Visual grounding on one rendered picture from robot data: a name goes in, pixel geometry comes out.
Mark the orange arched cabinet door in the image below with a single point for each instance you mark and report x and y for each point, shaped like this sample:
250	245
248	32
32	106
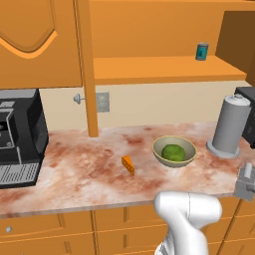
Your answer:
36	69

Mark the dark orange open cabinet door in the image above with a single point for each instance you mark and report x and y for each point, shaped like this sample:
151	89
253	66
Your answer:
236	36

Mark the black coffee machine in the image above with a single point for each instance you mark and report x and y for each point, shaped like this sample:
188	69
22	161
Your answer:
30	132

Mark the grey wall socket plate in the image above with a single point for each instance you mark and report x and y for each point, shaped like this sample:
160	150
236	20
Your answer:
103	102

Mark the orange cheese wedge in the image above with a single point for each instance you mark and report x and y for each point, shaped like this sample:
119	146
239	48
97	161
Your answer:
128	165

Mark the teal can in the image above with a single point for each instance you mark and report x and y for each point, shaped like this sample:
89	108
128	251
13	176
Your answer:
202	51

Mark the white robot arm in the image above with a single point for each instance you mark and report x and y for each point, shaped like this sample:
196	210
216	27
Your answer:
186	215

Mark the green salad ball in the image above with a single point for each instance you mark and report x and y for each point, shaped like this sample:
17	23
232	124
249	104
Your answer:
173	153

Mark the pale green salad bowl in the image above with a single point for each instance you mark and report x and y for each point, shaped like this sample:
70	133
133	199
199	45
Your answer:
158	150

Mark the orange open wall cabinet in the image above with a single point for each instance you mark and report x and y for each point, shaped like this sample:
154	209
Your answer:
159	68

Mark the orange drawer front with knob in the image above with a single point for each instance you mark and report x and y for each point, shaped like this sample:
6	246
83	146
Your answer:
40	225

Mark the orange base cabinet front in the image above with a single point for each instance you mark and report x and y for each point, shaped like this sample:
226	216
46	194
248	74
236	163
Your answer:
239	229

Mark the black countertop appliance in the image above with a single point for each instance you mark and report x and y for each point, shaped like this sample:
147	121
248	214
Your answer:
249	116

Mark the grey cheese grater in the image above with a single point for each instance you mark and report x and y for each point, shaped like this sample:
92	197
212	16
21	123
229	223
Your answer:
244	190

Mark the silver cabinet door knob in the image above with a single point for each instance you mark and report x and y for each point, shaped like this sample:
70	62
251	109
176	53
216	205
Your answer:
77	98

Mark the silver drawer knob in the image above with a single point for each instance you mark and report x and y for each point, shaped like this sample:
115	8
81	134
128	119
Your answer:
9	228

